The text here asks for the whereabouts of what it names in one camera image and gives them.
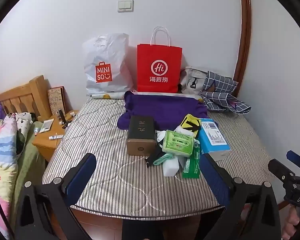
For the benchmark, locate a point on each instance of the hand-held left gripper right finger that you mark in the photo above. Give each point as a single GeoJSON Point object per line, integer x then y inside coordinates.
{"type": "Point", "coordinates": [216, 180]}

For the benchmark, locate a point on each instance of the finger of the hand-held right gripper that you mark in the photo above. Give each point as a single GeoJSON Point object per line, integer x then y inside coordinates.
{"type": "Point", "coordinates": [298, 160]}
{"type": "Point", "coordinates": [280, 171]}

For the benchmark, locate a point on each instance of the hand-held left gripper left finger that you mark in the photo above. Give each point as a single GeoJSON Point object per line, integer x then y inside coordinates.
{"type": "Point", "coordinates": [81, 172]}

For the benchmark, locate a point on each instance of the green sachet strip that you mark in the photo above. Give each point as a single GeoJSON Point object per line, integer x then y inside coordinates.
{"type": "Point", "coordinates": [192, 166]}

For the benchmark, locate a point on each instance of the green tissue packet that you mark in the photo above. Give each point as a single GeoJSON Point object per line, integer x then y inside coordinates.
{"type": "Point", "coordinates": [177, 143]}

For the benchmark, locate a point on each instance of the mint green sock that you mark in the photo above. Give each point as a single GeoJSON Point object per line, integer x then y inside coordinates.
{"type": "Point", "coordinates": [162, 160]}

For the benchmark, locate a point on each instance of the yellow black pouch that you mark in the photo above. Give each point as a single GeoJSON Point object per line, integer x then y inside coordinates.
{"type": "Point", "coordinates": [190, 125]}

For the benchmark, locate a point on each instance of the person's right hand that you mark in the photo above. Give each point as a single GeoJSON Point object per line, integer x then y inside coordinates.
{"type": "Point", "coordinates": [295, 221]}

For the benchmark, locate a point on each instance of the striped mattress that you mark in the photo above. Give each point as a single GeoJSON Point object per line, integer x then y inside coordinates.
{"type": "Point", "coordinates": [102, 142]}

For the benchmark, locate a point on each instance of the wooden nightstand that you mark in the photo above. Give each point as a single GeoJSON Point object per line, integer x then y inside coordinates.
{"type": "Point", "coordinates": [52, 142]}

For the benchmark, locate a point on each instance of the blue tissue box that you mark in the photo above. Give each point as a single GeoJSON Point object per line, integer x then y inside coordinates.
{"type": "Point", "coordinates": [212, 137]}

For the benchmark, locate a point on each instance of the small white tube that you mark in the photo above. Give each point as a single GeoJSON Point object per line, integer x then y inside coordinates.
{"type": "Point", "coordinates": [55, 137]}

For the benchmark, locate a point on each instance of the white foam block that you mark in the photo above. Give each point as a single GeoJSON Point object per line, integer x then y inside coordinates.
{"type": "Point", "coordinates": [171, 166]}

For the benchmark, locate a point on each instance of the green bed sheet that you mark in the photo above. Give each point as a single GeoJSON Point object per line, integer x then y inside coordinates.
{"type": "Point", "coordinates": [30, 160]}

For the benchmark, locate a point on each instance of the white flat packet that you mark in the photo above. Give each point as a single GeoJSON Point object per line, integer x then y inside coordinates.
{"type": "Point", "coordinates": [45, 126]}

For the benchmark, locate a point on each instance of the black upright holder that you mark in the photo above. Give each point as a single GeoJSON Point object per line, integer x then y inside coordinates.
{"type": "Point", "coordinates": [62, 116]}

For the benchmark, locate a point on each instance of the dark brown gift box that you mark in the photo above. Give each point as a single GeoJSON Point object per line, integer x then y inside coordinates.
{"type": "Point", "coordinates": [140, 137]}

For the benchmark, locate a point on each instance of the patterned brown book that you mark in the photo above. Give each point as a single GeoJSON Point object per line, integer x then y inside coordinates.
{"type": "Point", "coordinates": [56, 101]}

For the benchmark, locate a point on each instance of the printed pastel blanket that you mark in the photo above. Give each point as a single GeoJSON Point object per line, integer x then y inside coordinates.
{"type": "Point", "coordinates": [3, 150]}

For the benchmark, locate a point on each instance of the rolled printed white sheet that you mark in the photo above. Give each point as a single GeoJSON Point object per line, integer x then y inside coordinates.
{"type": "Point", "coordinates": [110, 96]}

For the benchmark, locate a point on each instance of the grey checked cloth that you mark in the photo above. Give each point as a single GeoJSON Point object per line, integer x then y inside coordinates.
{"type": "Point", "coordinates": [220, 92]}

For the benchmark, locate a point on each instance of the purple towel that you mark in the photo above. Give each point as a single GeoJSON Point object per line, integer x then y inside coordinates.
{"type": "Point", "coordinates": [165, 107]}

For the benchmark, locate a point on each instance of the wooden headboard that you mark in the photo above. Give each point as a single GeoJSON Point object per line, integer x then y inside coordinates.
{"type": "Point", "coordinates": [22, 97]}

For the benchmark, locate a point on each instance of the grey canvas bag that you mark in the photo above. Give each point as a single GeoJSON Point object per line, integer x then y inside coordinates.
{"type": "Point", "coordinates": [190, 80]}

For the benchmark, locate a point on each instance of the white plastic shopping bag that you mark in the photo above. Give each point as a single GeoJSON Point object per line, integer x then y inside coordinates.
{"type": "Point", "coordinates": [107, 55]}

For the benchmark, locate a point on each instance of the red paper bag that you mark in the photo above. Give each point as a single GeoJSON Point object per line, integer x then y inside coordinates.
{"type": "Point", "coordinates": [158, 67]}

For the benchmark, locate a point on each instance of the wooden door frame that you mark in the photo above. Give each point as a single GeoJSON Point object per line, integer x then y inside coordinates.
{"type": "Point", "coordinates": [243, 30]}

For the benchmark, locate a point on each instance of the white light switch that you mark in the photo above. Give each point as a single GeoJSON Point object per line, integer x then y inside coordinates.
{"type": "Point", "coordinates": [125, 6]}

